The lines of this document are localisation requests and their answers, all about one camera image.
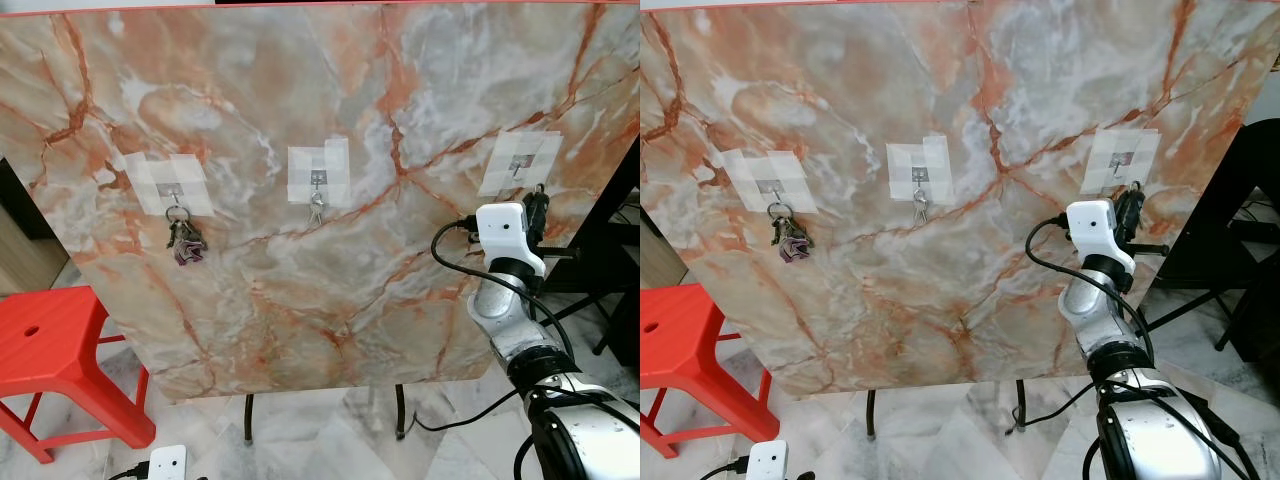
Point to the orange marble pattern board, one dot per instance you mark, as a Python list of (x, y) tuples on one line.
[(900, 100), (300, 100)]

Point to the black board stand leg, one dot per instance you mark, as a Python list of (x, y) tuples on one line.
[(871, 414), (248, 418), (1020, 406), (400, 412)]

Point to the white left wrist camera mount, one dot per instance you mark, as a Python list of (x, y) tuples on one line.
[(768, 462), (167, 464)]

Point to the black table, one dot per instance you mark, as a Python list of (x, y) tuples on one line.
[(610, 250), (1215, 200)]

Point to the taped clear adhesive hook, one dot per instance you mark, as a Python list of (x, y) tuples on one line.
[(920, 170), (518, 160), (1122, 158), (168, 183), (318, 173), (770, 180)]

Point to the key bunch with purple fob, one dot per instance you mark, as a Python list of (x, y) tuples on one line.
[(186, 245), (792, 243)]

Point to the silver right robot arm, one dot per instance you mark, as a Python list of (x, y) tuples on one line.
[(1110, 330), (520, 330)]

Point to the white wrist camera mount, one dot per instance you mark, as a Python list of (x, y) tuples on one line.
[(505, 235), (768, 462), (167, 464), (1095, 232)]

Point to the red plastic stool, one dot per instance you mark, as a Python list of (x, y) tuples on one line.
[(675, 335), (60, 335)]

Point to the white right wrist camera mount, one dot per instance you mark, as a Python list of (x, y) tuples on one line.
[(1095, 232), (505, 235)]

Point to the light wooden cabinet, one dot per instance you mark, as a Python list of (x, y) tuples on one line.
[(660, 262), (25, 255)]

